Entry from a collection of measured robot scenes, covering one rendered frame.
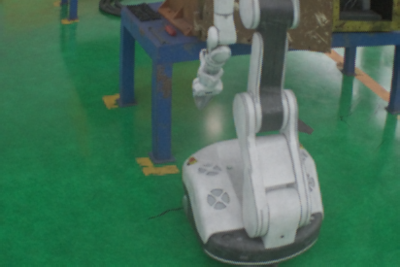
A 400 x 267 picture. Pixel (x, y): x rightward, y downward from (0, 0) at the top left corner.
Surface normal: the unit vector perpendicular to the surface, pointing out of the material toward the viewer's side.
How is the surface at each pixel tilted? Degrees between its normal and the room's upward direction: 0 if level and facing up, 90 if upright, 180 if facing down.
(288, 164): 36
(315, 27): 90
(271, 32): 97
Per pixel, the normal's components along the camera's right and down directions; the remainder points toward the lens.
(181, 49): 0.38, 0.43
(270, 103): 0.22, -0.28
